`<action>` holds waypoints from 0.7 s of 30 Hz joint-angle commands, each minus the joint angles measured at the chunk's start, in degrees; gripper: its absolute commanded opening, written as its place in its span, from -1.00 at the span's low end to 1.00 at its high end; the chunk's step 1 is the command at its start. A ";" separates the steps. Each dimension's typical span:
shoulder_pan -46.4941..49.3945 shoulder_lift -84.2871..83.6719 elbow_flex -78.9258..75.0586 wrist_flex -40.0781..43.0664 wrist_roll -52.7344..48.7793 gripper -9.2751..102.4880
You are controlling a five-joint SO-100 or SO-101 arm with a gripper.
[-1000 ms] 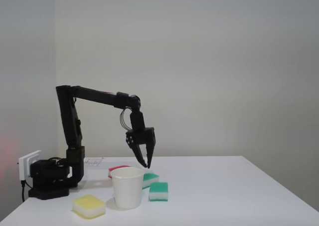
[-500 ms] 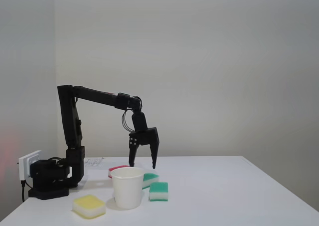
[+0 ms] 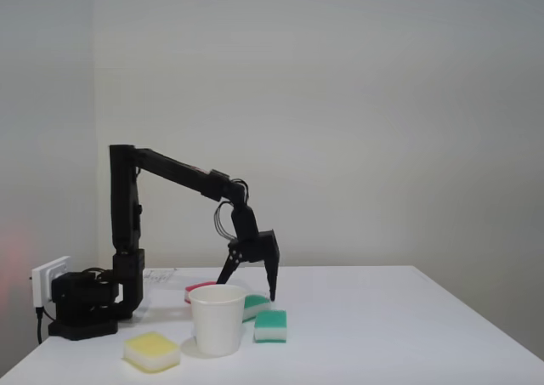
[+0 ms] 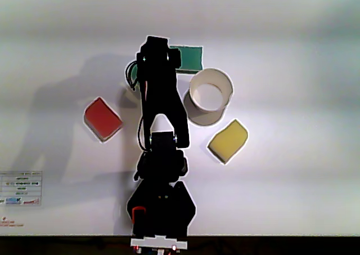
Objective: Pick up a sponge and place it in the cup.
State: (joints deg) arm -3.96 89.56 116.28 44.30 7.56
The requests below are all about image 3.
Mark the green and white sponge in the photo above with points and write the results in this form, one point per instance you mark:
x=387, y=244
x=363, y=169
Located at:
x=270, y=325
x=256, y=304

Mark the red and white sponge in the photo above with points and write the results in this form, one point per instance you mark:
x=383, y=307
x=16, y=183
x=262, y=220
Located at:
x=195, y=289

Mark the white paper cup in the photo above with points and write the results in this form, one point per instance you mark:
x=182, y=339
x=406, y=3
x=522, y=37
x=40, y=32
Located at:
x=217, y=321

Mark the yellow and white sponge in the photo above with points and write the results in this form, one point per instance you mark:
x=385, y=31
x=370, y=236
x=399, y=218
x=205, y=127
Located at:
x=151, y=351

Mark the white power socket block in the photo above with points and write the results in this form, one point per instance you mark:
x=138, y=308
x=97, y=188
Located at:
x=44, y=281

